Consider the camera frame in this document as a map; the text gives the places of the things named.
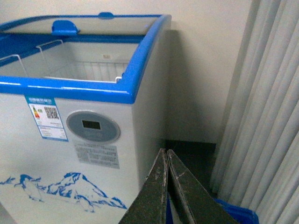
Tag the glass sliding freezer lid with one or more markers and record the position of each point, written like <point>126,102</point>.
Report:
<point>104,23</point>

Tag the white pleated curtain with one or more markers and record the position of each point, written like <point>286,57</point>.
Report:
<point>257,163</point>

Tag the white chest freezer with penguins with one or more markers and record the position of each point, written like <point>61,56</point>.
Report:
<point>42,181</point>

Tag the blue energy label sticker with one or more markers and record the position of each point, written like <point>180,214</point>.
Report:
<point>47,118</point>

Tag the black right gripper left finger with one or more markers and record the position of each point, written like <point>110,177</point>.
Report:
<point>150,206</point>

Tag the grey instruction sticker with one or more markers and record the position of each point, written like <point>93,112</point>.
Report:
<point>97,154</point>

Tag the oval grey control panel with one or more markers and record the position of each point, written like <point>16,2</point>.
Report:
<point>94,127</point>

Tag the blue plastic basket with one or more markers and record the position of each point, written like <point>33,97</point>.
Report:
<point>239,214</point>

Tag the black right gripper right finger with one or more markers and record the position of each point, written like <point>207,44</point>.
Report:
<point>191,201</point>

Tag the white wire freezer basket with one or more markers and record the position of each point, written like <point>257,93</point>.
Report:
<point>79,61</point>

